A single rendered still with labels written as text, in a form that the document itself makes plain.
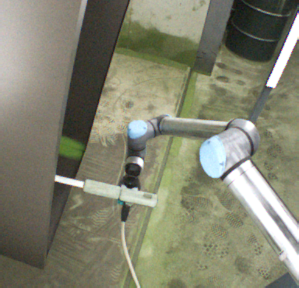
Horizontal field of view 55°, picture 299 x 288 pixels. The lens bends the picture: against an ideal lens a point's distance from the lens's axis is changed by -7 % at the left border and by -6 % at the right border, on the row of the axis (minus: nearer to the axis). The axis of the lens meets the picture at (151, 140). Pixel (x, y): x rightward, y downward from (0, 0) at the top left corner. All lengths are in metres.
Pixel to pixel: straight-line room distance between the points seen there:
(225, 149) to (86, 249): 1.04
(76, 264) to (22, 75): 1.35
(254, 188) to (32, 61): 0.69
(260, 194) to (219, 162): 0.15
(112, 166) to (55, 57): 1.62
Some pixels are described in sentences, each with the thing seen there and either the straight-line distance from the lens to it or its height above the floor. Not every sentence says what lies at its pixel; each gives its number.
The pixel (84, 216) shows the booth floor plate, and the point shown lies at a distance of 1.78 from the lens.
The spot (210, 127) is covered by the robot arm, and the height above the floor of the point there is 0.85.
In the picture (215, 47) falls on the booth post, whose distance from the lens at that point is 2.78.
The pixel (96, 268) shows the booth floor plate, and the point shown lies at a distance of 1.66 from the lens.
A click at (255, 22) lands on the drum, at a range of 3.19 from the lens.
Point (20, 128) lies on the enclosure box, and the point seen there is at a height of 1.26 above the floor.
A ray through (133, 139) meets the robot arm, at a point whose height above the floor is 0.58.
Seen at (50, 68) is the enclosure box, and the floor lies 1.39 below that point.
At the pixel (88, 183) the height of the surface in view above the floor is 0.56.
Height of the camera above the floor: 1.62
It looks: 48 degrees down
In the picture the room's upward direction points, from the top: 11 degrees clockwise
